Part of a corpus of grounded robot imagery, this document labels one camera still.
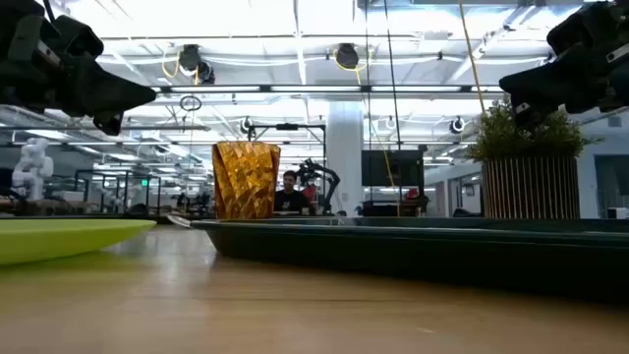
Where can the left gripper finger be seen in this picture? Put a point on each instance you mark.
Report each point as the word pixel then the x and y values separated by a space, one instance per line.
pixel 108 88

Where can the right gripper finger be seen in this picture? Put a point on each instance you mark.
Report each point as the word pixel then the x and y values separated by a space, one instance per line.
pixel 550 81

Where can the lime green plate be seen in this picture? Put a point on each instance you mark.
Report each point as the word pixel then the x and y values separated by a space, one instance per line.
pixel 59 238

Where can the amber faceted glass cup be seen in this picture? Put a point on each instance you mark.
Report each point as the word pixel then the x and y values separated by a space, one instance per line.
pixel 245 182

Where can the black background robot arm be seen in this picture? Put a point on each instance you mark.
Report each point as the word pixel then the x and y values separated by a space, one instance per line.
pixel 308 172

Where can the dark green tray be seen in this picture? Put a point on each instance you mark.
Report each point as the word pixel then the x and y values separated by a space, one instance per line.
pixel 417 251

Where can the potted plant in slatted pot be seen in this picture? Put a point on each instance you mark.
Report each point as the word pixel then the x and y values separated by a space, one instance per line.
pixel 531 182

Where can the person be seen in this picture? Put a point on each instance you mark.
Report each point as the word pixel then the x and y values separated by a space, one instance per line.
pixel 291 199

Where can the white building column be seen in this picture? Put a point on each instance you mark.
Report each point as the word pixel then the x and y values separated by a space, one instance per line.
pixel 345 157

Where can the black wall screen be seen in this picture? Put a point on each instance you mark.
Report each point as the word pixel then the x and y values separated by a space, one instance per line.
pixel 393 167

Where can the black background gantry frame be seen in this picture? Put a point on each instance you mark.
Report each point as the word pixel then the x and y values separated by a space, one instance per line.
pixel 287 126

